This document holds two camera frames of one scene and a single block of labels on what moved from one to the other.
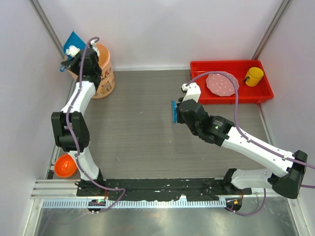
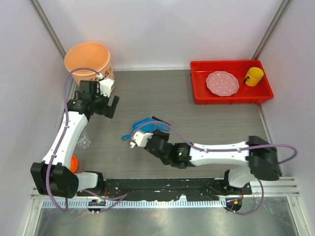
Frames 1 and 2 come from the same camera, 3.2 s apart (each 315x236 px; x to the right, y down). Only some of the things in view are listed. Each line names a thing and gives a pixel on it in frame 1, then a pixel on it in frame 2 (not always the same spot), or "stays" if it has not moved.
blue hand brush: x=174 y=111 to x=149 y=125
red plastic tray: x=261 y=93 stays
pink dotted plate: x=221 y=84 stays
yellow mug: x=254 y=76 stays
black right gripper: x=179 y=119 to x=159 y=133
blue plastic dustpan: x=73 y=40 to x=148 y=125
